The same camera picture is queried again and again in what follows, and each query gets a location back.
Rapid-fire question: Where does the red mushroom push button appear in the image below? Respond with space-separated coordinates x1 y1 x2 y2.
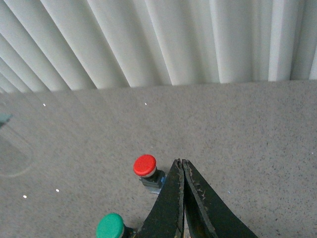
133 154 166 194

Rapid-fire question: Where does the white pleated curtain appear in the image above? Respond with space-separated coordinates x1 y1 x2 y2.
0 0 317 93

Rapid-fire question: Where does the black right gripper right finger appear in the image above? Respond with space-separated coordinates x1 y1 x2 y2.
182 160 256 238

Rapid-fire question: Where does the green mushroom push button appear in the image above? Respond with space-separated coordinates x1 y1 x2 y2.
96 213 136 238

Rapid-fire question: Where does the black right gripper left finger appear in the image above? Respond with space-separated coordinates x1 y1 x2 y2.
135 159 185 238

